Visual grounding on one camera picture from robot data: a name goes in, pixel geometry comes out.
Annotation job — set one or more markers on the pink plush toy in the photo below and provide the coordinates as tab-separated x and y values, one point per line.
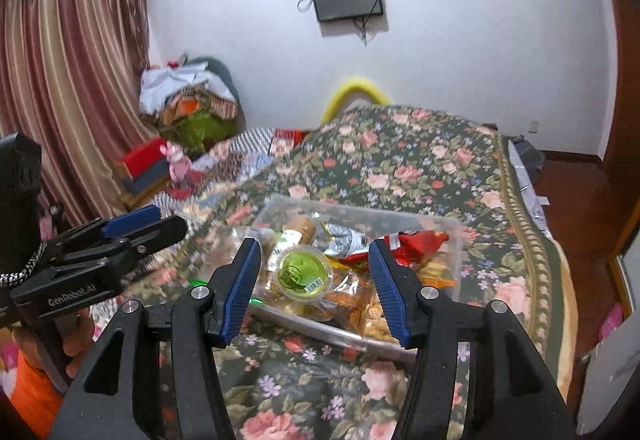
175	162

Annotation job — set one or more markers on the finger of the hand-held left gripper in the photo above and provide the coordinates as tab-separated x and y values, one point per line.
160	237
130	222

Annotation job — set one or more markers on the red box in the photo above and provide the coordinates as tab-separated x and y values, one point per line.
142	157

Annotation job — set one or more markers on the person's left forearm orange sleeve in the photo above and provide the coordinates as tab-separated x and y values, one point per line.
35	395

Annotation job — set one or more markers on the white wall socket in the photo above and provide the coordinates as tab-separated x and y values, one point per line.
534	125

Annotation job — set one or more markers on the person's left hand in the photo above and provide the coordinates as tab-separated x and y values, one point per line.
80	345

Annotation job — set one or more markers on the grey bag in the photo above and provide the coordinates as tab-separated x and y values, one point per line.
527	152

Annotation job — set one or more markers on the green jelly cup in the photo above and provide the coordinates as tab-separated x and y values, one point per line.
300	270

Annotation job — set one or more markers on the striped pink curtain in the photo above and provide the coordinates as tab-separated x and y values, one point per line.
60	69

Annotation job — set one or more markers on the green floral blanket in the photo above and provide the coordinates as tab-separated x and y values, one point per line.
400	169

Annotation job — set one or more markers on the silver snack packet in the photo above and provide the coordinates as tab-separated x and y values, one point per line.
345	240

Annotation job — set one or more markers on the white crumpled cloth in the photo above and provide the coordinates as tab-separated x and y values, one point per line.
165	82

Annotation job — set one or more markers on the dark blue box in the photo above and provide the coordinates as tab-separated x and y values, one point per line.
150	177

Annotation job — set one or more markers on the pink bag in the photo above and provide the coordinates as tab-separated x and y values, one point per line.
611	322

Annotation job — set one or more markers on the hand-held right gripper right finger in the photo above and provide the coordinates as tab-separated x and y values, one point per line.
392	290

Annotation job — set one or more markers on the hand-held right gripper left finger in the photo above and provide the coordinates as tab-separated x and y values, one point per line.
240	285

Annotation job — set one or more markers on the wooden door frame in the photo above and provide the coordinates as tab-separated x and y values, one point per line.
620	119

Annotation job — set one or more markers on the green cloth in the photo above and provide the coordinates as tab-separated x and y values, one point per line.
200	129

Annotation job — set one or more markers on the clear plastic container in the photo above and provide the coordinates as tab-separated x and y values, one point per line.
280	206

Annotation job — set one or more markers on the red snack packet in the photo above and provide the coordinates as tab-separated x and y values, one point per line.
415	245

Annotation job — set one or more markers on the grey cushion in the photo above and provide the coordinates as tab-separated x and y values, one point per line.
220	74

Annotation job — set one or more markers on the white door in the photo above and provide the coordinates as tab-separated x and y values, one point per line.
615	370

